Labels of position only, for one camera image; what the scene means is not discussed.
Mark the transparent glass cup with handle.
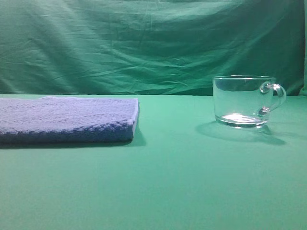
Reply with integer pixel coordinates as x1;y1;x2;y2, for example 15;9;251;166
213;75;286;128

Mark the folded blue towel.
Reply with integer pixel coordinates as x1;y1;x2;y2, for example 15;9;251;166
0;96;139;144

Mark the green backdrop cloth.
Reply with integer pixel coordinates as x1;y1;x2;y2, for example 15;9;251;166
0;0;307;95

